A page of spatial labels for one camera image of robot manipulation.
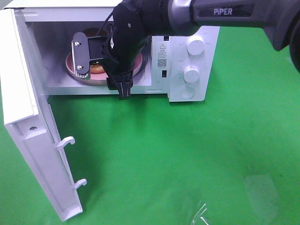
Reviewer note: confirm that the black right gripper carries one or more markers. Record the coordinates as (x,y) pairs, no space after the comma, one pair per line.
(108,50)

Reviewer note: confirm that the pink round plate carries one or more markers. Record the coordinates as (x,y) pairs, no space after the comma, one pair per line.
(98,79)

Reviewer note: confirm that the burger with lettuce and cheese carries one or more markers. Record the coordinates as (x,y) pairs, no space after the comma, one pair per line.
(95,68)

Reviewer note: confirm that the round white door release button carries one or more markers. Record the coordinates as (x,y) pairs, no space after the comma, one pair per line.
(187,93)

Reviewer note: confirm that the white microwave door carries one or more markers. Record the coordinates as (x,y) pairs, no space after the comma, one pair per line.
(28,117)

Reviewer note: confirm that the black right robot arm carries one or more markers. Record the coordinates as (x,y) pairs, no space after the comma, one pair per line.
(135,21)

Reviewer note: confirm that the white microwave oven body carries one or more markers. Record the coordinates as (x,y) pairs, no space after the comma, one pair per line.
(54,22)

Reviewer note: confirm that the white lower timer knob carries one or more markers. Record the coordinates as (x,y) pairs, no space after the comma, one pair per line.
(191,74)

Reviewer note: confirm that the white upper power knob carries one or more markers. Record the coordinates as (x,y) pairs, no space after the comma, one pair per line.
(195,45)

